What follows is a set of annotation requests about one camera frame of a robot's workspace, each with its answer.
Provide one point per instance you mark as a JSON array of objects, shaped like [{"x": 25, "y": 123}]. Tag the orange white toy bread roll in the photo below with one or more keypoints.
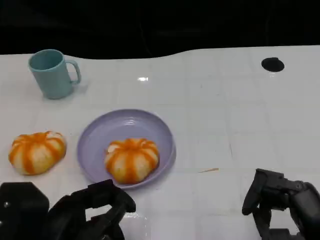
[
  {"x": 37, "y": 155},
  {"x": 130, "y": 162}
]

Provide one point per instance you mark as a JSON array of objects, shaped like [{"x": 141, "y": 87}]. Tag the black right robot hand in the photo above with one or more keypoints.
[{"x": 287, "y": 200}]

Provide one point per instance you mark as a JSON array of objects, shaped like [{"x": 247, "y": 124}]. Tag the small wooden stick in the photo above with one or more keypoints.
[{"x": 210, "y": 170}]

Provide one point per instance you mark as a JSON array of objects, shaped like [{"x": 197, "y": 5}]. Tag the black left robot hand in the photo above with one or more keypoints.
[{"x": 70, "y": 220}]

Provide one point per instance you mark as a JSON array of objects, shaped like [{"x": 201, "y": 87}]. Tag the black table grommet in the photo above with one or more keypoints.
[{"x": 272, "y": 65}]

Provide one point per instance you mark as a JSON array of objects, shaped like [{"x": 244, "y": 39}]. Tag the pale green mug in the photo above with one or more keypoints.
[{"x": 52, "y": 80}]

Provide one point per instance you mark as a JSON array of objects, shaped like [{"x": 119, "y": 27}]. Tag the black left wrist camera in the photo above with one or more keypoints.
[{"x": 22, "y": 212}]

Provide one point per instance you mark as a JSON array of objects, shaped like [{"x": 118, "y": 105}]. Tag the lilac plate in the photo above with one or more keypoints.
[{"x": 112, "y": 127}]

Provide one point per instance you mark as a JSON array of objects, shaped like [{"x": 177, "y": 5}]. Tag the black cloth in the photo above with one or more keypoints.
[{"x": 150, "y": 25}]

